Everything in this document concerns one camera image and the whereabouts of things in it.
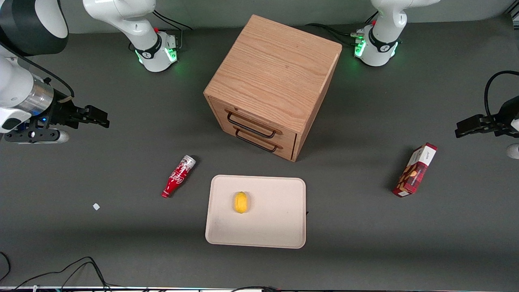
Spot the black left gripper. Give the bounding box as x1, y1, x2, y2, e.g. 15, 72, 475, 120
455, 96, 519, 139

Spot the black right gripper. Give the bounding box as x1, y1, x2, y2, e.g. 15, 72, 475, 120
41, 97, 110, 129

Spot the red coke bottle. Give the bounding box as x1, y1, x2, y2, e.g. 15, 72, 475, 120
161, 155, 197, 199

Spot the beige plastic tray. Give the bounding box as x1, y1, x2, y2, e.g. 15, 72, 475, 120
205, 175, 307, 249

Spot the red cookie box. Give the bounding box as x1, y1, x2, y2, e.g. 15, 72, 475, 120
392, 142, 438, 198

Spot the yellow lemon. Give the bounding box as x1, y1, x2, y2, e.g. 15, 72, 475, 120
233, 191, 249, 214

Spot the wooden drawer cabinet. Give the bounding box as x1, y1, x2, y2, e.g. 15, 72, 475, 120
204, 15, 342, 162

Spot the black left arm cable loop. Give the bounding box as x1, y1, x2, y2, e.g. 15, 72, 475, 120
484, 71, 519, 118

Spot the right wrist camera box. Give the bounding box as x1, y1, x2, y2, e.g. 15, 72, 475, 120
3, 128, 69, 144

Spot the black right base cable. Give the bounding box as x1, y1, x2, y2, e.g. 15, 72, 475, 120
152, 10, 193, 32

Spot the black floor cable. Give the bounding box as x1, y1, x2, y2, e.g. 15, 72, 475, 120
231, 286, 284, 292
0, 251, 11, 283
12, 256, 122, 291

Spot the black metal drawer handle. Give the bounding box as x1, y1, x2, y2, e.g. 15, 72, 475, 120
227, 112, 277, 139
235, 129, 279, 153

